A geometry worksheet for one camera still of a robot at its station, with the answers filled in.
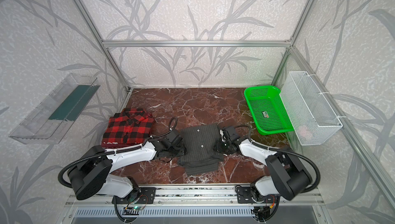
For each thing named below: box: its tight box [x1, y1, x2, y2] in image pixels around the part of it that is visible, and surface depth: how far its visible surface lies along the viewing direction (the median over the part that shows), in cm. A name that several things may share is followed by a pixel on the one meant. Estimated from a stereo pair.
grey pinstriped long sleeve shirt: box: [177, 123, 224, 176], surface depth 86 cm
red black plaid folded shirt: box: [101, 107, 155, 150], surface depth 93 cm
